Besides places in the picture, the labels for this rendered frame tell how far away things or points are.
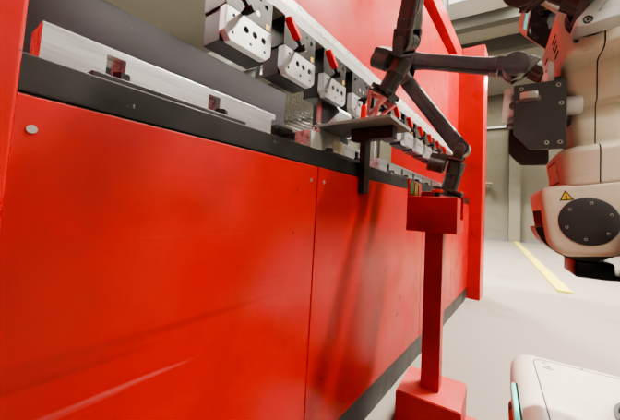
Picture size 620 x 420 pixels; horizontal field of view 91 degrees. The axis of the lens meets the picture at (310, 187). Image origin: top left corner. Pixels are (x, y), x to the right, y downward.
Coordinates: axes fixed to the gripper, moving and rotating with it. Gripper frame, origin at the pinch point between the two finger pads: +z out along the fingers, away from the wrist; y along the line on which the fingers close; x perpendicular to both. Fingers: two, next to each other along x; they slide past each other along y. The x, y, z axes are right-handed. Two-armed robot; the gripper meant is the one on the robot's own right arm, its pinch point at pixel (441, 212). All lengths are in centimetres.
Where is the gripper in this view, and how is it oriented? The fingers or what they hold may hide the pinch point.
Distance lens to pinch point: 124.8
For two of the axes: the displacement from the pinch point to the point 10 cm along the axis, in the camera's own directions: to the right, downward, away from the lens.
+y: -8.0, -2.7, 5.3
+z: -2.8, 9.6, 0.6
